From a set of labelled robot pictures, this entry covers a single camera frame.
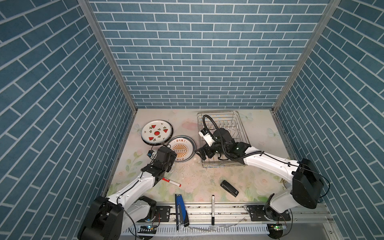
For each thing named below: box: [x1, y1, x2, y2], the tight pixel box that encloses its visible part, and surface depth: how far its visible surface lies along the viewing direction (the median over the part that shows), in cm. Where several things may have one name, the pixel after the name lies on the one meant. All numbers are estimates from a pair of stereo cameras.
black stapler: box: [220, 180, 240, 198], surface depth 81 cm
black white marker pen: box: [211, 195, 215, 226], surface depth 77 cm
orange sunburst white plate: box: [168, 135, 197, 163], surface depth 98 cm
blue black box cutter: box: [175, 194, 190, 231], surface depth 74 cm
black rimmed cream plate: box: [141, 119, 174, 146], surface depth 104 cm
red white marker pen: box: [162, 177, 182, 187], surface depth 86 cm
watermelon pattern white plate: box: [141, 119, 174, 146], surface depth 105 cm
